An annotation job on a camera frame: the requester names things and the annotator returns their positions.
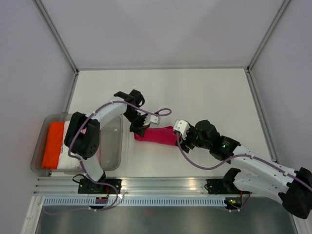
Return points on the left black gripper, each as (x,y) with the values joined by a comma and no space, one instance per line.
(140,128)

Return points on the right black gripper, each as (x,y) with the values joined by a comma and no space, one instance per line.
(182,143)

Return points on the magenta t shirt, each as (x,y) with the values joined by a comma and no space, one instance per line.
(164,136)

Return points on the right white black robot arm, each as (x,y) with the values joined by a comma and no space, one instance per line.
(249,172)

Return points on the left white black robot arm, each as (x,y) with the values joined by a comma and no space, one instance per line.
(84,146)

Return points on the pink rolled t shirt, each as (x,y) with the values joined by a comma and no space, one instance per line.
(97,152)

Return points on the white rolled t shirt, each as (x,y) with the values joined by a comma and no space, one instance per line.
(64,161)

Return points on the clear plastic bin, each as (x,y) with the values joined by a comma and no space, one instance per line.
(109,148)

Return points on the orange rolled t shirt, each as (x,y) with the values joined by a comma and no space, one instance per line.
(53,146)

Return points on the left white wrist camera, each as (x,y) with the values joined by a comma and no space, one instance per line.
(151,120)

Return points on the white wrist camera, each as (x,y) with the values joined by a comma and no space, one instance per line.
(181,127)
(151,120)

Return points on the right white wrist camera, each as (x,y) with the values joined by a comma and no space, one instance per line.
(181,127)

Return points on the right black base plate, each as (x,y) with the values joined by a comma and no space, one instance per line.
(217,186)

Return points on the aluminium mounting rail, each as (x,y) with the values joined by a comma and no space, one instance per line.
(131,186)

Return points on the white slotted cable duct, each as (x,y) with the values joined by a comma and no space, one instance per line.
(136,201)

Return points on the left aluminium frame post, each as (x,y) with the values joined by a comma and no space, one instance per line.
(52,28)

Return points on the aluminium frame post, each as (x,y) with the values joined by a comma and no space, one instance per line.
(269,32)
(52,28)

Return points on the right aluminium frame post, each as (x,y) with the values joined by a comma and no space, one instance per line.
(269,32)

